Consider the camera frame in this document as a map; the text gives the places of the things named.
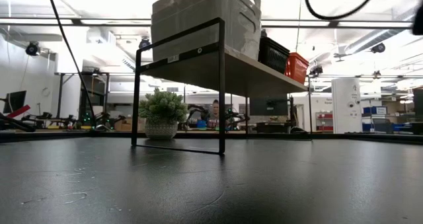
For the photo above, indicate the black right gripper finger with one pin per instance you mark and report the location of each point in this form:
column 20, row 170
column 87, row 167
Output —
column 419, row 19

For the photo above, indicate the black mesh plastic basket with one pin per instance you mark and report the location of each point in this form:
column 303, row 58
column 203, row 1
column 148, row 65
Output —
column 272, row 55

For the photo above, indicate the black background robot arm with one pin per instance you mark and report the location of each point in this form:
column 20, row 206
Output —
column 102, row 120
column 198, row 110
column 49, row 120
column 238, row 116

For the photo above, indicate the red bin shelf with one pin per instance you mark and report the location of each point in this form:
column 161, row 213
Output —
column 325, row 116

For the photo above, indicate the black metal wooden shelf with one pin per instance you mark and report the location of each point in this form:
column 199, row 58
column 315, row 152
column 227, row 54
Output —
column 251, row 75

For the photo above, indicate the blue storage bins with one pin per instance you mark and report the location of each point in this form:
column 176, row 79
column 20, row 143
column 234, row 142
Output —
column 375, row 110

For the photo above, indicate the white round pillar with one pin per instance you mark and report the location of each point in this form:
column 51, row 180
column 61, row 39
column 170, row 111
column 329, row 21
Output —
column 343, row 118

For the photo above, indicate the green potted artificial plant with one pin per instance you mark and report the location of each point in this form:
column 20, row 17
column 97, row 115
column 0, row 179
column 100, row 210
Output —
column 162, row 108

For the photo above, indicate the black background rack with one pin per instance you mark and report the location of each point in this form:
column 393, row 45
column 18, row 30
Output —
column 99, row 73

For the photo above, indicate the black overhead beam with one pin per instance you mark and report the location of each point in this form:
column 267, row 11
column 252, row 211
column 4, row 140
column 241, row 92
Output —
column 76, row 21

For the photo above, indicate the black desk monitor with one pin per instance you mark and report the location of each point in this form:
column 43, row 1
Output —
column 16, row 100

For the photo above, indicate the red and black bar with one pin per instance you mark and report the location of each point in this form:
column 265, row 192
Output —
column 20, row 126

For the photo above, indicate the black ceiling-mounted camera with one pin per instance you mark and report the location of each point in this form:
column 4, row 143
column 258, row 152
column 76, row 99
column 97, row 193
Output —
column 144, row 43
column 33, row 49
column 377, row 48
column 315, row 70

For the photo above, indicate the black wall monitor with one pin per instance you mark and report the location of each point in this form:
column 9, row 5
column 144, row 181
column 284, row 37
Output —
column 264, row 106

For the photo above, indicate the black table frame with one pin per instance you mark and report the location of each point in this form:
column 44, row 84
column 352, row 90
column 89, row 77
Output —
column 66, row 135

